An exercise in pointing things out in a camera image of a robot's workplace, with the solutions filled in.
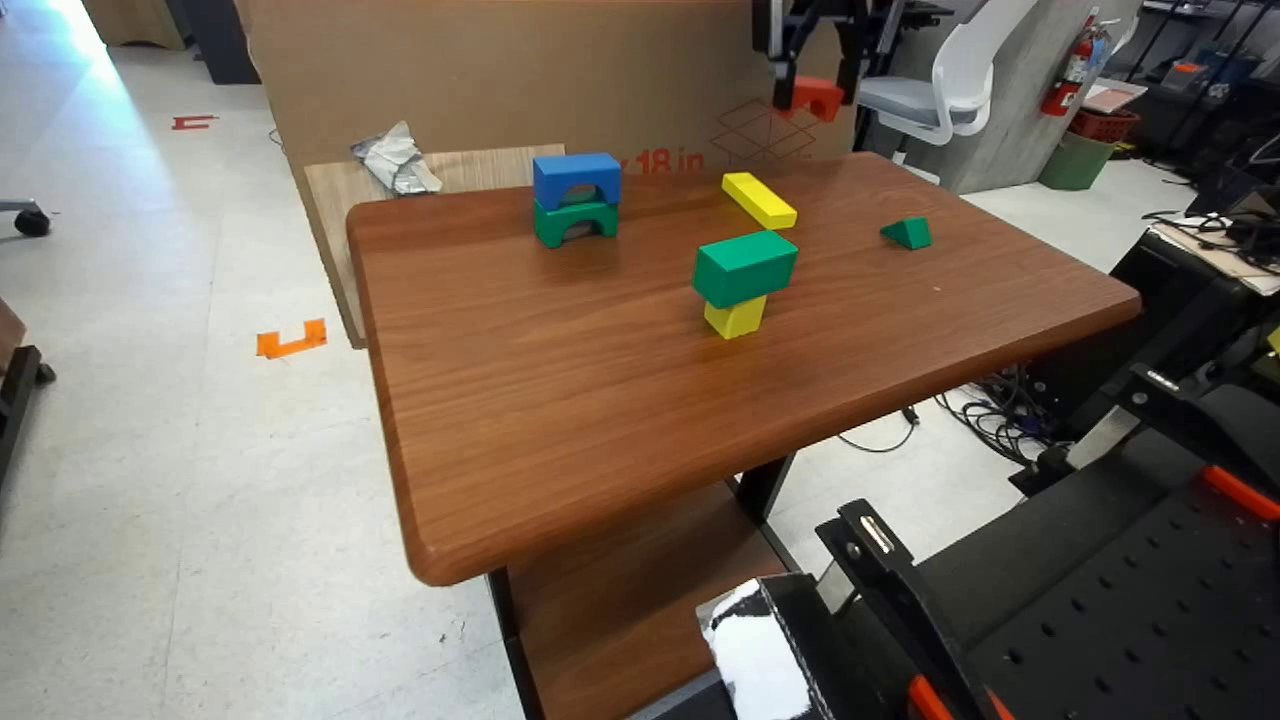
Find green arch block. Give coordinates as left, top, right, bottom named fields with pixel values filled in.
left=533, top=195, right=622, bottom=250

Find black perforated breadboard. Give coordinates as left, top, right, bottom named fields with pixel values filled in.
left=917, top=377, right=1280, bottom=720

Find orange arch block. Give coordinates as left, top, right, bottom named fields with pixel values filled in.
left=788, top=72, right=850, bottom=126

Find white office chair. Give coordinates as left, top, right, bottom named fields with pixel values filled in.
left=856, top=0, right=1043, bottom=152

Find green wedge block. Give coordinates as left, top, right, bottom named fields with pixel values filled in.
left=875, top=213, right=936, bottom=255

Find blue arch block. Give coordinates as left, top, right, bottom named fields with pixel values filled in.
left=526, top=146, right=628, bottom=213

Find black clamp orange handle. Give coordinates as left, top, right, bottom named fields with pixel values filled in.
left=811, top=496, right=1022, bottom=720
left=1050, top=356, right=1280, bottom=529

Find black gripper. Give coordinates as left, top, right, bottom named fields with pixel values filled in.
left=754, top=0, right=885, bottom=118

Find yellow cube block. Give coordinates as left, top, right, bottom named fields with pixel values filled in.
left=700, top=293, right=770, bottom=344

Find cluttered side desk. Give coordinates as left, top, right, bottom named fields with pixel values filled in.
left=1138, top=213, right=1280, bottom=299

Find large cardboard box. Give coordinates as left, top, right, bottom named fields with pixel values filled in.
left=235, top=0, right=856, bottom=184

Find tangled black cables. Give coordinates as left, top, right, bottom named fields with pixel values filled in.
left=931, top=377, right=1061, bottom=472

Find green rectangular block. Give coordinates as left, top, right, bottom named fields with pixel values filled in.
left=686, top=226, right=804, bottom=307

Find black furniture leg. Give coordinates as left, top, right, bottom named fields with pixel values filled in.
left=0, top=299, right=59, bottom=463

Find wooden lower table shelf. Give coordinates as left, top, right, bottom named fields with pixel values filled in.
left=503, top=474, right=791, bottom=720

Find crumpled clear plastic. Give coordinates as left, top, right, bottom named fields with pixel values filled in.
left=352, top=118, right=445, bottom=201

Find green bin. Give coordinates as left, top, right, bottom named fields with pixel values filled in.
left=1034, top=131, right=1111, bottom=190

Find red fire extinguisher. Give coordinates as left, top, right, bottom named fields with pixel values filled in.
left=1043, top=10, right=1104, bottom=118

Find long yellow block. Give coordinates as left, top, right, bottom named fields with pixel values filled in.
left=714, top=169, right=804, bottom=234

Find reflective metal plate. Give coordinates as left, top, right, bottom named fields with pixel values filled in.
left=691, top=573, right=823, bottom=720

